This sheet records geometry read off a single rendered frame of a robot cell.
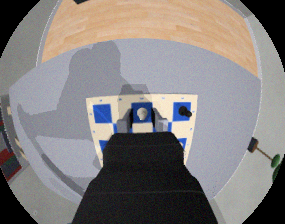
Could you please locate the blue and cream chessboard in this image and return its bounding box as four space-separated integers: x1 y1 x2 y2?
86 94 197 167

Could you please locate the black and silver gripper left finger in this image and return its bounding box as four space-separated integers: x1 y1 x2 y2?
116 108 134 133

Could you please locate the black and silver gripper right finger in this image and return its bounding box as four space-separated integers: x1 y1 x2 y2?
151 108 168 132

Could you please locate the black pawn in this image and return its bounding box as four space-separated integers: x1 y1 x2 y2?
178 106 192 118

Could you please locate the white pawn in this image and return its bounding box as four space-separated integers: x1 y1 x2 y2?
137 107 148 120

